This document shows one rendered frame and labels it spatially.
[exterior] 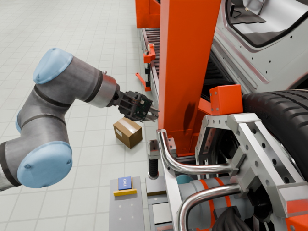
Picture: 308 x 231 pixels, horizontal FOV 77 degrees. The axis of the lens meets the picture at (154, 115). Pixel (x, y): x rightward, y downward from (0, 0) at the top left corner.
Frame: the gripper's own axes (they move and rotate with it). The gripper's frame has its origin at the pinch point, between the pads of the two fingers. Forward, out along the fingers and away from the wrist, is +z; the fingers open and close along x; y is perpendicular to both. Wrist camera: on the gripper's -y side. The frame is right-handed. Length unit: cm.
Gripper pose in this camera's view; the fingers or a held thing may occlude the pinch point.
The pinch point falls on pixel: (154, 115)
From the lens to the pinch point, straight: 67.3
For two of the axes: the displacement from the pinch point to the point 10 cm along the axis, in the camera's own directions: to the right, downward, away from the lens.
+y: 6.0, 2.6, -7.6
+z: 6.8, 3.3, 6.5
